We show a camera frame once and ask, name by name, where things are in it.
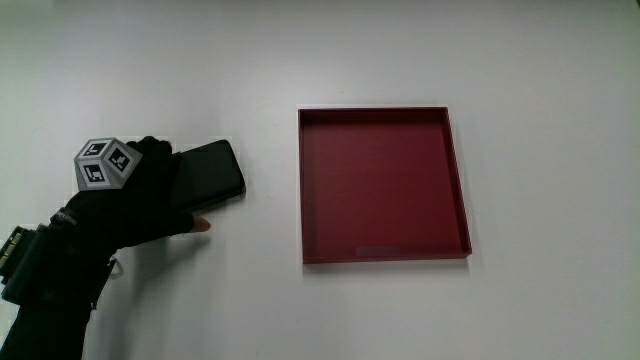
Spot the black smartphone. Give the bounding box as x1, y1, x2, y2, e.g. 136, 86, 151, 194
168, 139, 247, 214

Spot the white desk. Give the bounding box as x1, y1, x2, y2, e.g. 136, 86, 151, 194
0, 0, 640, 360

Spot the person's left forearm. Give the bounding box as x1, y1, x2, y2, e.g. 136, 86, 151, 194
0, 215, 119, 360

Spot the person's left hand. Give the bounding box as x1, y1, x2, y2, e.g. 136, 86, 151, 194
49, 135, 212, 256

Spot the red square tray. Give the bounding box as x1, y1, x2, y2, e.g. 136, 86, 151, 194
297, 106, 474, 265

